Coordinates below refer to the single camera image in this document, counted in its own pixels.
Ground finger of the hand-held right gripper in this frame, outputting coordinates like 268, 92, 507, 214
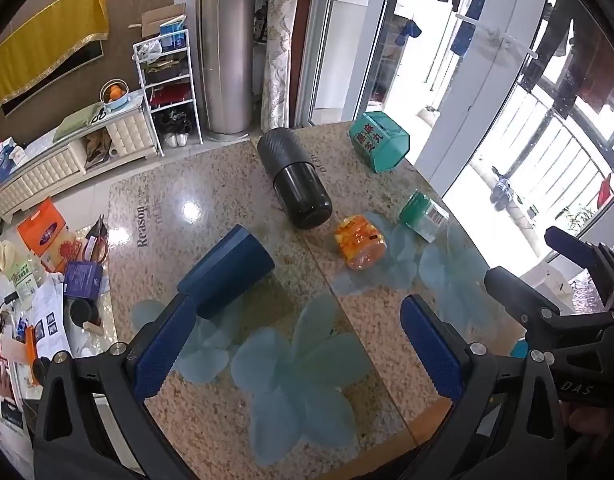
544, 226, 614, 312
484, 266, 574, 333

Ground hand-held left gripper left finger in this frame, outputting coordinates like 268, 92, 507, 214
33, 293, 198, 480

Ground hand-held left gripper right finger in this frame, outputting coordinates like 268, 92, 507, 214
400, 295, 569, 480

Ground dark blue cup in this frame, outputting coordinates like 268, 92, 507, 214
176, 224, 276, 320

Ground black tumbler cup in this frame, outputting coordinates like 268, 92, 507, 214
257, 128, 333, 230

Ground person's right hand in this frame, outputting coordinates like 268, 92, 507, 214
561, 400, 614, 443

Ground black mug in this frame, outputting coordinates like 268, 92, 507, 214
69, 297, 100, 329

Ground pair of blue slippers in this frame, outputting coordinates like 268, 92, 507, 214
489, 166, 514, 211

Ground purple box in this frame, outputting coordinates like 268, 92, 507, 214
62, 260, 104, 300

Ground red scissors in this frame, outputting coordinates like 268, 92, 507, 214
84, 214, 109, 264

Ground green clear jar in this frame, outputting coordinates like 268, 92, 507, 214
399, 190, 449, 244

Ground orange plastic jar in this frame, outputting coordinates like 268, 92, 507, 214
335, 213, 388, 272

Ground orange paper bag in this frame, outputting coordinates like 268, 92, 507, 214
17, 197, 70, 274

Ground green hexagonal box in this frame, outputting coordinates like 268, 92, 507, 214
348, 111, 411, 174

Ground white tv cabinet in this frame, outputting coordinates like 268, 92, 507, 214
0, 91, 164, 224

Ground green cushion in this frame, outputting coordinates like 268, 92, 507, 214
53, 101, 106, 142

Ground blue tissue box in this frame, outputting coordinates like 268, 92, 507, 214
0, 139, 28, 184

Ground bowl of oranges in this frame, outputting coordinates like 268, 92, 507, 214
99, 78, 131, 114

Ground white shoe rack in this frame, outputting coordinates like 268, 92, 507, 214
132, 29, 204, 157

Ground hanging blue clothes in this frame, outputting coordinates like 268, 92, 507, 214
449, 0, 490, 57

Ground black television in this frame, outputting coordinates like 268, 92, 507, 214
2, 40, 105, 108

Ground white plastic bag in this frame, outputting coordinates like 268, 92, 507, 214
135, 39, 164, 63

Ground silver tower air conditioner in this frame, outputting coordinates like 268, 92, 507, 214
196, 0, 258, 142

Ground patterned beige curtain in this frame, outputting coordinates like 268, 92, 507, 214
260, 0, 308, 134

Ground yellow cloth cover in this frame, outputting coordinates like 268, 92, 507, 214
0, 0, 110, 116

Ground cardboard box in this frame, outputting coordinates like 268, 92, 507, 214
128, 3, 187, 41

